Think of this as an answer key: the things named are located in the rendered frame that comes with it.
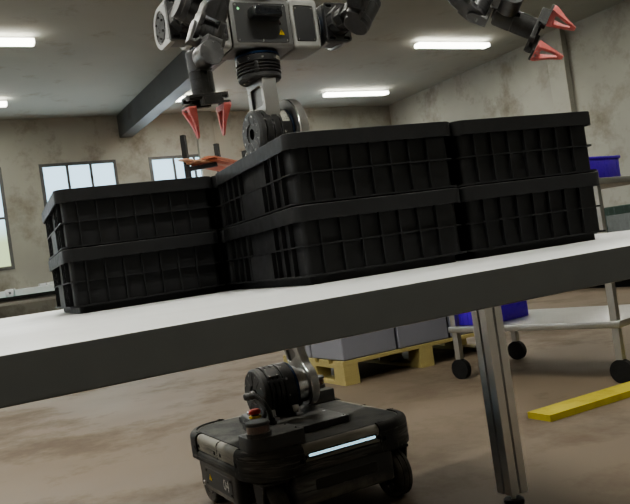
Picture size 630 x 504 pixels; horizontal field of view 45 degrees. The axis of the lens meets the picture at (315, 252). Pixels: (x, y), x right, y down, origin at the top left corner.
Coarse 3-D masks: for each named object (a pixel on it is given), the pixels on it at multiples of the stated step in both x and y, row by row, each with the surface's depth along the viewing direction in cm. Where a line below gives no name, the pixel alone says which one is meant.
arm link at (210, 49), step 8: (192, 24) 180; (192, 32) 179; (192, 40) 179; (200, 40) 177; (208, 40) 172; (216, 40) 173; (224, 40) 182; (200, 48) 171; (208, 48) 172; (216, 48) 173; (192, 56) 176; (200, 56) 172; (208, 56) 172; (216, 56) 173; (200, 64) 175; (208, 64) 173
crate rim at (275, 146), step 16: (352, 128) 117; (368, 128) 118; (384, 128) 119; (400, 128) 121; (416, 128) 122; (432, 128) 123; (448, 128) 124; (272, 144) 118; (288, 144) 114; (304, 144) 114; (320, 144) 115; (336, 144) 116; (240, 160) 133; (256, 160) 125; (224, 176) 143
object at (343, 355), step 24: (360, 336) 437; (384, 336) 444; (408, 336) 452; (432, 336) 460; (312, 360) 463; (336, 360) 439; (360, 360) 435; (384, 360) 490; (408, 360) 477; (432, 360) 458; (336, 384) 439
